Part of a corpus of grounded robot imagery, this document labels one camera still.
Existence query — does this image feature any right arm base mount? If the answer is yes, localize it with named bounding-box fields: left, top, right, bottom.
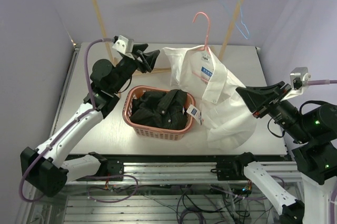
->
left=210, top=157, right=246, bottom=181

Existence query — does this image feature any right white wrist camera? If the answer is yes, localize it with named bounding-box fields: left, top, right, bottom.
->
left=282, top=67, right=311, bottom=100

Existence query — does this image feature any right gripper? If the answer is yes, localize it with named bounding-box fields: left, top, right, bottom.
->
left=236, top=80, right=312, bottom=143

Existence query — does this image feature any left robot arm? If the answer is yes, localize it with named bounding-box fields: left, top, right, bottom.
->
left=18, top=37, right=160, bottom=202

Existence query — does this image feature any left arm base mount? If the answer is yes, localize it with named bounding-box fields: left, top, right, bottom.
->
left=101, top=159, right=124, bottom=181

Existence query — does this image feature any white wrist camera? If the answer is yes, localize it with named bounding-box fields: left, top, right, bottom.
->
left=112, top=35, right=134, bottom=58
left=282, top=67, right=311, bottom=100

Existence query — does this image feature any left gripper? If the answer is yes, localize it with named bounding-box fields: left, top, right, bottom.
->
left=111, top=44, right=161, bottom=93

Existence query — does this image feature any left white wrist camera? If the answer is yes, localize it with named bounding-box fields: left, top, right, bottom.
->
left=112, top=35, right=134, bottom=58

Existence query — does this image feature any aluminium rail frame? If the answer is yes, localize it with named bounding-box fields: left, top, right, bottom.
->
left=27, top=162, right=308, bottom=185

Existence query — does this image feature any dark striped shirt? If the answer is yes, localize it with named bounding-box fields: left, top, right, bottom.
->
left=130, top=89, right=187, bottom=130

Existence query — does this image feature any wooden clothes rack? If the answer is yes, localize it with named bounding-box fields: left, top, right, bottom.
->
left=83, top=0, right=255, bottom=77

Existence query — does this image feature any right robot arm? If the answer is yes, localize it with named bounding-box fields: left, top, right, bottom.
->
left=232, top=82, right=336, bottom=223

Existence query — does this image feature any blue wire hanger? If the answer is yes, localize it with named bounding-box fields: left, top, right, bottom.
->
left=207, top=0, right=250, bottom=41

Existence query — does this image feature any pink wire hanger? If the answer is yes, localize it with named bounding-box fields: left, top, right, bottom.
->
left=192, top=12, right=214, bottom=84

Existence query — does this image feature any white shirt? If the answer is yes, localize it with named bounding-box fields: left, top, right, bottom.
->
left=160, top=45, right=256, bottom=150

